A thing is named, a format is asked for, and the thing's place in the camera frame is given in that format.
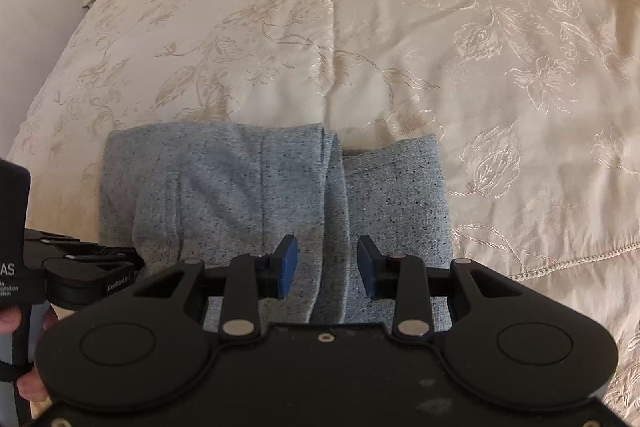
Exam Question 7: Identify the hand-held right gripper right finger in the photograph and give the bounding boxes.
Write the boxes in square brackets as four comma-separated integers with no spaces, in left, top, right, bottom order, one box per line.
[356,235,527,341]

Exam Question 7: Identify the cream embroidered bedspread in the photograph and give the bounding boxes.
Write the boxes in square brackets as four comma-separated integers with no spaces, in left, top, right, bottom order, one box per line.
[5,0,640,413]

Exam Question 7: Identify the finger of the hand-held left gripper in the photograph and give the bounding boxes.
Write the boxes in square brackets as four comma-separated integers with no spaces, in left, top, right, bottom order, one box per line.
[24,229,146,264]

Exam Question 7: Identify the person's left hand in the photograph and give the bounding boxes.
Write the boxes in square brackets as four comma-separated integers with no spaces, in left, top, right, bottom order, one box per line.
[0,306,60,404]

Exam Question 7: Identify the grey speckled knit pants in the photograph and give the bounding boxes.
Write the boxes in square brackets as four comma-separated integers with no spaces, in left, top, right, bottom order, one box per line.
[97,122,455,333]

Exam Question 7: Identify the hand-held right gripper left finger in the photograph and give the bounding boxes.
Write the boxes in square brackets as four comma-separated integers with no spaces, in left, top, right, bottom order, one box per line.
[131,234,300,343]

